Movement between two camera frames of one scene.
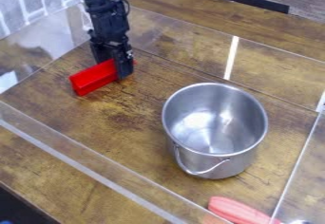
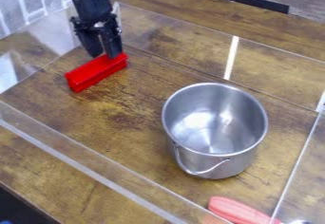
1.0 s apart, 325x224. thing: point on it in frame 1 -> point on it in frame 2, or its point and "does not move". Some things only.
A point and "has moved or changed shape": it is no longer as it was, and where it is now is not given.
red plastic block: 94,77 has moved or changed shape
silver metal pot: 216,122 does not move
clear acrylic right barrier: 303,202 does not move
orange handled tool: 238,212 does not move
